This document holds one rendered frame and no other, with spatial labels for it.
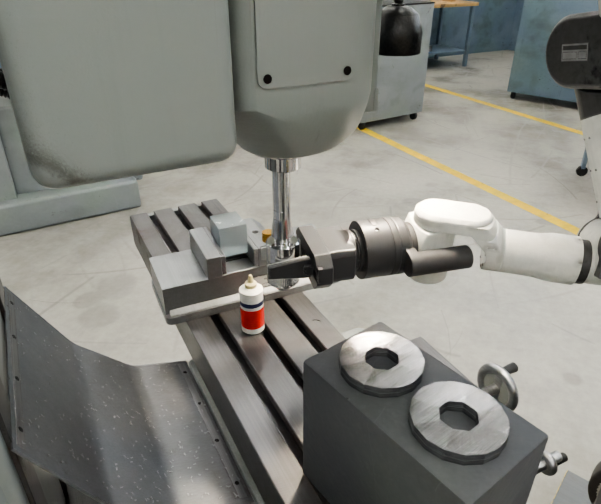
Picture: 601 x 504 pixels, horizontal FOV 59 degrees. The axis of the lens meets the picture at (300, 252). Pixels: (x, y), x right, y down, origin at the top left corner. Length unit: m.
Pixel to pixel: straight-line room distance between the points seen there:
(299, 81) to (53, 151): 0.24
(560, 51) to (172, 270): 0.71
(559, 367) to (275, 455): 1.91
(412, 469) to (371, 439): 0.05
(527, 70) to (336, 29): 6.28
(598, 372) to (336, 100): 2.13
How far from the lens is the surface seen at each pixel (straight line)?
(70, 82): 0.48
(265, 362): 0.87
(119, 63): 0.48
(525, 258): 0.82
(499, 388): 1.32
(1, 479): 0.62
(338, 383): 0.56
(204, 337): 0.93
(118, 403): 0.86
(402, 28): 0.77
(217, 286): 0.96
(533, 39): 6.78
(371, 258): 0.75
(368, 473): 0.58
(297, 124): 0.59
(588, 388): 2.47
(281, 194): 0.70
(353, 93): 0.60
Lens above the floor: 1.53
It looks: 30 degrees down
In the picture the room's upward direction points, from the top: straight up
